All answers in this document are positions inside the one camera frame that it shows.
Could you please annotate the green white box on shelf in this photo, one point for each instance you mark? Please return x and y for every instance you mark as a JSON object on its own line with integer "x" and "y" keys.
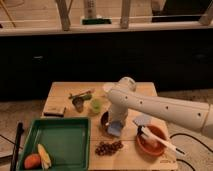
{"x": 96, "y": 21}

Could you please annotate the green vegetable toy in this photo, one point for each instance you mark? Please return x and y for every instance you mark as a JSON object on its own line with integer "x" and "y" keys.
{"x": 87, "y": 95}

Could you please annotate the white spatula black brush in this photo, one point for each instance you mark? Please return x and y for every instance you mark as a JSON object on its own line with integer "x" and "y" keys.
{"x": 160, "y": 139}

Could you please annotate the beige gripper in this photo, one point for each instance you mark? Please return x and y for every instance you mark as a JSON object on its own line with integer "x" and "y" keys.
{"x": 118, "y": 114}

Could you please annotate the brown wooden block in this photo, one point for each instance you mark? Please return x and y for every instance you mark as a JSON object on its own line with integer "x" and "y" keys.
{"x": 55, "y": 111}

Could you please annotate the blue sponge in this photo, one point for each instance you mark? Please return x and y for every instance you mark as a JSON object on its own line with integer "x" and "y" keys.
{"x": 115, "y": 128}

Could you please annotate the white round container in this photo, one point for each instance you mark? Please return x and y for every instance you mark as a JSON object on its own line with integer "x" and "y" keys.
{"x": 108, "y": 86}

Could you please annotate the purple bowl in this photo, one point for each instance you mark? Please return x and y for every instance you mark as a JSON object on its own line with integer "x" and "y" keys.
{"x": 105, "y": 121}

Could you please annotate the bunch of dark grapes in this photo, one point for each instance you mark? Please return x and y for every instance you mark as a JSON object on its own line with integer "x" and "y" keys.
{"x": 105, "y": 148}

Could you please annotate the green plastic tray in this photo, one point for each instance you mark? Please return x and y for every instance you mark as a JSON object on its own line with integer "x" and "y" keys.
{"x": 66, "y": 140}

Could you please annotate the blue-grey cloth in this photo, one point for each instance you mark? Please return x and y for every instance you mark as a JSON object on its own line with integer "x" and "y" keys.
{"x": 142, "y": 120}

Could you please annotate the black pole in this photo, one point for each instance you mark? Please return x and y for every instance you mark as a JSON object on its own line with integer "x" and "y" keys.
{"x": 15, "y": 154}

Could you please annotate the orange bowl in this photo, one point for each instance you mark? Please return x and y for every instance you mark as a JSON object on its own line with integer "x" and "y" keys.
{"x": 150, "y": 146}

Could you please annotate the light green cup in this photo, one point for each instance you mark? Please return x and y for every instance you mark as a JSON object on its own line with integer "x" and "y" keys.
{"x": 95, "y": 106}

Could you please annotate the orange fruit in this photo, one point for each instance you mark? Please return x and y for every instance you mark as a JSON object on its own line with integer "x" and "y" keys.
{"x": 32, "y": 161}

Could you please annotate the dark metal cup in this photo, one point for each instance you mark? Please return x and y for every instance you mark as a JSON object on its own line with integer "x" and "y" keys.
{"x": 78, "y": 104}

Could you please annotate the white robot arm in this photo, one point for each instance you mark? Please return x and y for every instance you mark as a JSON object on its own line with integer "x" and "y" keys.
{"x": 196, "y": 116}

